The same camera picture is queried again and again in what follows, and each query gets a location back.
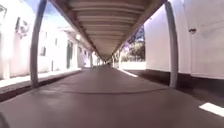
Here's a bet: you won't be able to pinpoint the white building with windows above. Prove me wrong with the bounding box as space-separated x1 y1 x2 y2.
0 0 101 81

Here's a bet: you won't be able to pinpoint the row of roof posts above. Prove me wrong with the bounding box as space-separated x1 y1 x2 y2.
89 49 123 70

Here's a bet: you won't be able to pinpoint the white wall with dark base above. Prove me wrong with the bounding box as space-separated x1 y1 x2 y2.
143 0 224 101

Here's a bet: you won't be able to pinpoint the covered walkway roof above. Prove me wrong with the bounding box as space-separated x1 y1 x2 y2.
49 0 168 63

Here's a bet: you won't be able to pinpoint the pale ground strip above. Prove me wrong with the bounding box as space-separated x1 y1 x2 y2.
0 67 83 94

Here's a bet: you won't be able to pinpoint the brown concrete covered path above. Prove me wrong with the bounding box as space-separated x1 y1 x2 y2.
0 64 224 128

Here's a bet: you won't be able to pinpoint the green trees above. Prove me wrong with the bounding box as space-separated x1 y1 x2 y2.
120 26 146 63

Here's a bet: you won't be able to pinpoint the grey roof support post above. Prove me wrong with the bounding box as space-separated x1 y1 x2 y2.
164 0 180 89
29 0 48 89

